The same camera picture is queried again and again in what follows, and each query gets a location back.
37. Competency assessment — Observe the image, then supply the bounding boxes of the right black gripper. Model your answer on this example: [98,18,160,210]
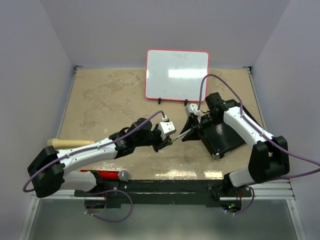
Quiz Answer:
[180,112,222,142]

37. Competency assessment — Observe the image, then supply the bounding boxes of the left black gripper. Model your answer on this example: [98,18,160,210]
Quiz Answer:
[134,123,172,152]

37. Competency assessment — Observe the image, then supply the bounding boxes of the white whiteboard marker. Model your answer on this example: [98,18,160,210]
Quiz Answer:
[172,130,190,141]

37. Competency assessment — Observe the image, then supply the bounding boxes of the pink framed whiteboard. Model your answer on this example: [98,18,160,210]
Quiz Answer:
[145,48,210,102]

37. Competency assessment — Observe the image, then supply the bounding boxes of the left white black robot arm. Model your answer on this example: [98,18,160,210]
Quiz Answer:
[27,118,177,198]

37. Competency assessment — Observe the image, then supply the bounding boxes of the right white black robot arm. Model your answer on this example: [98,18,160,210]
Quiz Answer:
[182,92,290,197]

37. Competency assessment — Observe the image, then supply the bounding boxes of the black hard case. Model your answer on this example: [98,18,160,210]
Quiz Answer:
[197,99,253,159]

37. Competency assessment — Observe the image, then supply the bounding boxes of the red cylinder with grey cap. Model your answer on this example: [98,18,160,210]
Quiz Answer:
[80,169,130,182]

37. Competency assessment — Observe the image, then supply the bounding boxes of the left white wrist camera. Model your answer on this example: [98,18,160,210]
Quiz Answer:
[158,121,177,136]

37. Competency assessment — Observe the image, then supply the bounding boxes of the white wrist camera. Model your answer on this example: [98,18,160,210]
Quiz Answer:
[158,121,177,136]
[185,103,202,117]

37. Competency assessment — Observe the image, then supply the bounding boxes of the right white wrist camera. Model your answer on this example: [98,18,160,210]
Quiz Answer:
[185,103,202,117]

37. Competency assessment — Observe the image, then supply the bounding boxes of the wire whiteboard stand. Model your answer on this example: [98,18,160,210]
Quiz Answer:
[157,97,189,106]

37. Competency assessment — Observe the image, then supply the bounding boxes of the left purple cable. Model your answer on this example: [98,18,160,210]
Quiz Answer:
[22,111,168,193]

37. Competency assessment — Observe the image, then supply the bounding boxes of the purple cable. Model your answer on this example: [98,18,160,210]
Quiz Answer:
[22,111,168,193]
[197,73,320,186]

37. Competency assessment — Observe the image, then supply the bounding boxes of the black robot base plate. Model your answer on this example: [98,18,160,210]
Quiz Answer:
[74,178,253,209]

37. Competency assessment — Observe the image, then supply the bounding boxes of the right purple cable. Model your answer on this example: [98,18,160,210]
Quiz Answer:
[197,73,320,186]

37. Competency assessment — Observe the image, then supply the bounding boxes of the wooden pestle handle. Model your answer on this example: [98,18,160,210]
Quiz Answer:
[47,138,95,149]

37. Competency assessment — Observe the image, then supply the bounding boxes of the aluminium rail frame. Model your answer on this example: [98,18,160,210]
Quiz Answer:
[18,65,83,240]

